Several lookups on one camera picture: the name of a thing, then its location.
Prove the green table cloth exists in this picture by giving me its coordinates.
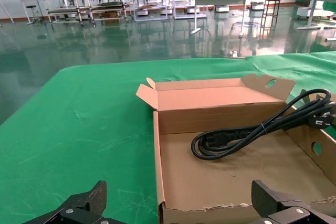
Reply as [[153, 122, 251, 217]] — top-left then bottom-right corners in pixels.
[[0, 50, 336, 224]]

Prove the black round stool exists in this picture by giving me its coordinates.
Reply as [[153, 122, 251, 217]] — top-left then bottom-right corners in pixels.
[[25, 5, 40, 25]]

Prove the pipe frame workbench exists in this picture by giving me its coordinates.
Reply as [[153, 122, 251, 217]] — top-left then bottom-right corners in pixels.
[[41, 0, 132, 28]]

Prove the white box robot base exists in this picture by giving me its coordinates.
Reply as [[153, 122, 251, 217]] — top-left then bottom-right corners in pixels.
[[249, 1, 265, 11], [213, 4, 230, 14]]

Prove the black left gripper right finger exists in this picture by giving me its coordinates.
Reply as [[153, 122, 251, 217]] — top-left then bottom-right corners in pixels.
[[251, 179, 336, 224]]

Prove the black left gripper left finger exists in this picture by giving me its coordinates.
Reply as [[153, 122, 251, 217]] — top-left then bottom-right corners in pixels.
[[23, 180, 118, 224]]

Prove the black power cable bundle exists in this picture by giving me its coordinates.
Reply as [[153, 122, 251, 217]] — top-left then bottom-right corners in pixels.
[[191, 89, 336, 161]]

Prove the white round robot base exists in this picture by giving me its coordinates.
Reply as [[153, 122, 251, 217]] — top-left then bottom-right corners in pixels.
[[296, 6, 335, 20]]

